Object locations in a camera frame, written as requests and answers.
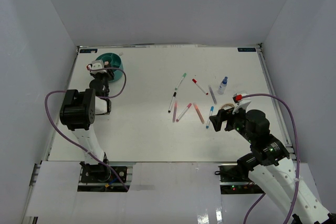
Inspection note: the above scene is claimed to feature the blue capped marker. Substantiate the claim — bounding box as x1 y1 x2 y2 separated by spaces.
206 106 214 129

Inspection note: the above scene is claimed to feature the pink capped marker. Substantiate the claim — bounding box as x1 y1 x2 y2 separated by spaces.
176 103 192 122

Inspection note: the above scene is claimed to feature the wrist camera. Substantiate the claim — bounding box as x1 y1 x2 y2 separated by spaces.
87 60 107 74
232 91 251 114

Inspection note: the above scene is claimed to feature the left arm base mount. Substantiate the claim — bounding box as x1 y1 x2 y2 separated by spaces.
77 162 129 193

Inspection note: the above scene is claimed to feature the black capped marker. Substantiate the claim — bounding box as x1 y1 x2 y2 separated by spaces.
168 91 177 113

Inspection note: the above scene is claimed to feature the green capped marker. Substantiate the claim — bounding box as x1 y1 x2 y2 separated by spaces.
174 72 187 91

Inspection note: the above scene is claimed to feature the teal round organizer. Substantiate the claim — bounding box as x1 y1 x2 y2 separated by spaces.
96 52 123 83

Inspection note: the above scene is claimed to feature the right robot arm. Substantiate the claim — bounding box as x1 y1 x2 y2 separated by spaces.
209 109 335 223

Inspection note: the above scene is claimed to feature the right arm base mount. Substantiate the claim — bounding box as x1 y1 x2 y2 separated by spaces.
214 165 263 195

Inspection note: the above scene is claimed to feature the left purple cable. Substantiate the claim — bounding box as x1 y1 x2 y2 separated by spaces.
44 67 130 191

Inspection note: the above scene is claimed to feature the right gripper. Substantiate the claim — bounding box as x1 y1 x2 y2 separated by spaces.
209 103 255 143

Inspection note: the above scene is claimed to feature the blue spray bottle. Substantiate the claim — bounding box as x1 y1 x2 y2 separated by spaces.
217 77 228 95

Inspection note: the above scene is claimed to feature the masking tape roll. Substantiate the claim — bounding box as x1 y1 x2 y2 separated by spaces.
221 103 235 110

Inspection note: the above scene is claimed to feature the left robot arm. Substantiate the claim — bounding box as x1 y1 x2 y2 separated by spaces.
60 65 114 182

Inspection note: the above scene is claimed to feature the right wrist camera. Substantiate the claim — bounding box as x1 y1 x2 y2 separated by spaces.
232 91 251 114

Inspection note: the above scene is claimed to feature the red capped marker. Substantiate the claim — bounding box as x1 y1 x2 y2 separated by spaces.
192 79 208 95

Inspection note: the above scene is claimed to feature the grey clear pen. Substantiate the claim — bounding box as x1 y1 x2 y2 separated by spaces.
208 85 217 104

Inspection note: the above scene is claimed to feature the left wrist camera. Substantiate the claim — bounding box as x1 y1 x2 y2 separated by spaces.
87 60 107 74

